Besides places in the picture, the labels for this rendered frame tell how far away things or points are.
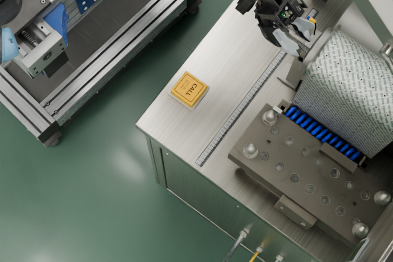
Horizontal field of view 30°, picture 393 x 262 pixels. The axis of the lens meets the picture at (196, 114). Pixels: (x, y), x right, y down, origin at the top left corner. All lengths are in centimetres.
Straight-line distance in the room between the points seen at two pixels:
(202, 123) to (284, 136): 25
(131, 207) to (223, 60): 99
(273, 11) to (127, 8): 135
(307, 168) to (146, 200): 112
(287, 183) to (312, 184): 6
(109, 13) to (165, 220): 80
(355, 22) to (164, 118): 57
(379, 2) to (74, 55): 194
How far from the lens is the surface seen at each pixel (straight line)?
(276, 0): 152
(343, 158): 180
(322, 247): 191
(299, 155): 180
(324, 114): 177
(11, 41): 179
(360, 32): 170
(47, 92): 273
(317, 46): 159
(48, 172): 287
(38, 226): 285
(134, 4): 281
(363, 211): 181
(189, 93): 193
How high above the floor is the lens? 278
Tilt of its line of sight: 75 degrees down
